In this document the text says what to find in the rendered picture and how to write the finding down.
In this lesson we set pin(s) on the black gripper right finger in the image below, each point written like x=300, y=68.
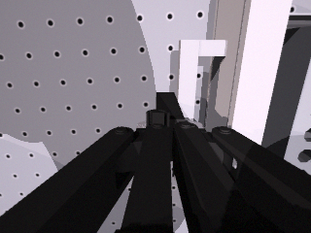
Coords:
x=265, y=191

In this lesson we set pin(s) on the grey perforated block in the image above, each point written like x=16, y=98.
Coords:
x=287, y=130

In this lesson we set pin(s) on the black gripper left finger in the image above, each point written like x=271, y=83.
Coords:
x=79, y=197

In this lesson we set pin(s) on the grey perforated base plate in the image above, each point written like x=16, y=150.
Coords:
x=72, y=70

